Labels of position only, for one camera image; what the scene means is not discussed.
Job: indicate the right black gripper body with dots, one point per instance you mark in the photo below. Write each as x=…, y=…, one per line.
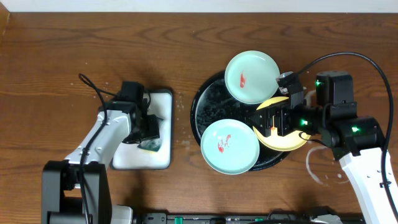
x=283, y=111

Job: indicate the light green plate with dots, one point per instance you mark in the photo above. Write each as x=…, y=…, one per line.
x=230, y=147
x=250, y=77

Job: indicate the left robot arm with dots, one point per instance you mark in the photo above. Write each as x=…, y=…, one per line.
x=76, y=189

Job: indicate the green sponge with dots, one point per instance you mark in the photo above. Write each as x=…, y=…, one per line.
x=150, y=145

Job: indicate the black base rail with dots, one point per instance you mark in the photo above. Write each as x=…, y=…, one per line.
x=275, y=217

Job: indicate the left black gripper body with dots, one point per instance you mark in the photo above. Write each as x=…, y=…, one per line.
x=152, y=131

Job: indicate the yellow plate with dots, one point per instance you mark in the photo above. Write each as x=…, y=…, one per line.
x=286, y=143

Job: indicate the white rectangular soap tray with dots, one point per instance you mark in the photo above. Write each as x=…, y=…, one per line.
x=129, y=157

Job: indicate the black round tray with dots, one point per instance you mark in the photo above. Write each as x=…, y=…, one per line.
x=213, y=102

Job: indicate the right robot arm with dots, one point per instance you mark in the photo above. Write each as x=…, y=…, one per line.
x=356, y=142

